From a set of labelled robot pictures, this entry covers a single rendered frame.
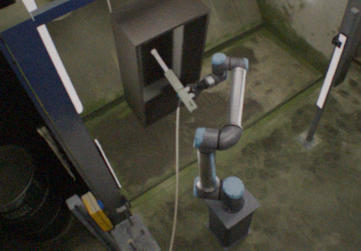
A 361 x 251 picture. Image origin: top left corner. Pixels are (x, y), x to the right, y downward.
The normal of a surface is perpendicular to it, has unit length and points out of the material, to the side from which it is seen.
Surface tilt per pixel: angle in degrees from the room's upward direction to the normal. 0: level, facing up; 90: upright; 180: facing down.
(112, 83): 57
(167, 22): 12
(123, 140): 0
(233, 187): 5
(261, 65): 0
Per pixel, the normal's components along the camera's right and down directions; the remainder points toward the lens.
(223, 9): 0.42, 0.21
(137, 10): 0.04, -0.47
